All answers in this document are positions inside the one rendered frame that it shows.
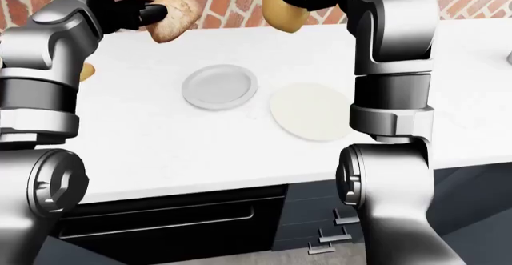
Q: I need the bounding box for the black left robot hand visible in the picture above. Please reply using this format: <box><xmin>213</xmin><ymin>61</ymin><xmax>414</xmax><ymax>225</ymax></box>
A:
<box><xmin>62</xmin><ymin>0</ymin><xmax>169</xmax><ymax>34</ymax></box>

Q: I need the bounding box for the golden oval bread roll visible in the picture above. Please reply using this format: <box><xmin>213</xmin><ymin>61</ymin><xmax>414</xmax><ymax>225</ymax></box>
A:
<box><xmin>262</xmin><ymin>0</ymin><xmax>317</xmax><ymax>34</ymax></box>

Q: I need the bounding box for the brown bread slice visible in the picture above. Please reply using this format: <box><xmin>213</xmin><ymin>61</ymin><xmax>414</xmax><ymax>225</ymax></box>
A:
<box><xmin>144</xmin><ymin>0</ymin><xmax>202</xmax><ymax>45</ymax></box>

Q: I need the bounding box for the cream round cutting board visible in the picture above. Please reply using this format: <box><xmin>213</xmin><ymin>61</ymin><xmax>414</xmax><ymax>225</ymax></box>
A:
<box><xmin>269</xmin><ymin>82</ymin><xmax>355</xmax><ymax>143</ymax></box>

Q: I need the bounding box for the small golden bread piece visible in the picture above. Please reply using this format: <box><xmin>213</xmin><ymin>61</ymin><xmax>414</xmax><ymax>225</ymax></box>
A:
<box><xmin>78</xmin><ymin>62</ymin><xmax>97</xmax><ymax>82</ymax></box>

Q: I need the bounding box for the grey round plate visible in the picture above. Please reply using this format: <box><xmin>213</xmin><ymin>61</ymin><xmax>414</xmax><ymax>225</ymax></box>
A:
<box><xmin>181</xmin><ymin>63</ymin><xmax>259</xmax><ymax>109</ymax></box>

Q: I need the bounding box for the dark grey drawer cabinet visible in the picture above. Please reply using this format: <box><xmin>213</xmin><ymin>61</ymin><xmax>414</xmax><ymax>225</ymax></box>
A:
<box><xmin>273</xmin><ymin>166</ymin><xmax>512</xmax><ymax>265</ymax></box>

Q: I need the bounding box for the silver drawer handle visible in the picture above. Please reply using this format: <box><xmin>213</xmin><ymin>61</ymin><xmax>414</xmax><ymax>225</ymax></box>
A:
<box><xmin>332</xmin><ymin>207</ymin><xmax>359</xmax><ymax>226</ymax></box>
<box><xmin>318</xmin><ymin>227</ymin><xmax>353</xmax><ymax>243</ymax></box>
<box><xmin>306</xmin><ymin>241</ymin><xmax>338</xmax><ymax>255</ymax></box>

